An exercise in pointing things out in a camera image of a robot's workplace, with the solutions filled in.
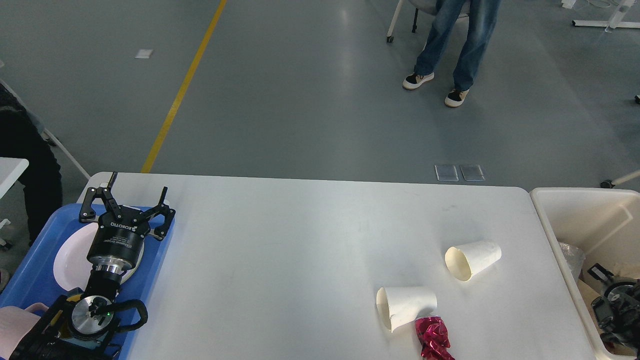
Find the red foil wrapper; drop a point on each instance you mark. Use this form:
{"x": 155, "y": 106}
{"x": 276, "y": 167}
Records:
{"x": 432, "y": 334}

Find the chair caster right edge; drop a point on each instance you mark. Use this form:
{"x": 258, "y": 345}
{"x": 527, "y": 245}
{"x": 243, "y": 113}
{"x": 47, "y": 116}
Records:
{"x": 612, "y": 183}

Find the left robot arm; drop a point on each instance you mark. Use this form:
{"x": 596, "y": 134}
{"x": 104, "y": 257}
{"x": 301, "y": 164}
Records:
{"x": 82, "y": 290}

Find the pink mug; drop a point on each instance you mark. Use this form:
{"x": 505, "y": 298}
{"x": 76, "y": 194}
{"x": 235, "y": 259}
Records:
{"x": 15, "y": 323}

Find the beige plastic bin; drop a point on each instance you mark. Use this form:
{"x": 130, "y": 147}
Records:
{"x": 605, "y": 224}

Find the pink plate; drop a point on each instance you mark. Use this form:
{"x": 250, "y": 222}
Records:
{"x": 71, "y": 267}

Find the white paper cup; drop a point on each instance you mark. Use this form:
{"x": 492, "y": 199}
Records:
{"x": 398, "y": 306}
{"x": 464, "y": 261}

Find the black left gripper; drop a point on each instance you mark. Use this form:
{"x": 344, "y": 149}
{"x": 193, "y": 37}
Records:
{"x": 117, "y": 242}

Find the silver foil bag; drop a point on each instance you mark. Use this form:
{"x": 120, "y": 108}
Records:
{"x": 574, "y": 257}

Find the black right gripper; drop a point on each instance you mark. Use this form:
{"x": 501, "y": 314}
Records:
{"x": 618, "y": 313}

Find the white rolling stand left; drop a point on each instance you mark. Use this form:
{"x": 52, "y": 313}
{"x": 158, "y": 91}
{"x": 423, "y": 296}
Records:
{"x": 53, "y": 141}

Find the white side table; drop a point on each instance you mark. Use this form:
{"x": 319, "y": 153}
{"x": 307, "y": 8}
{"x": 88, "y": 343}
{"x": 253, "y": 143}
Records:
{"x": 10, "y": 170}

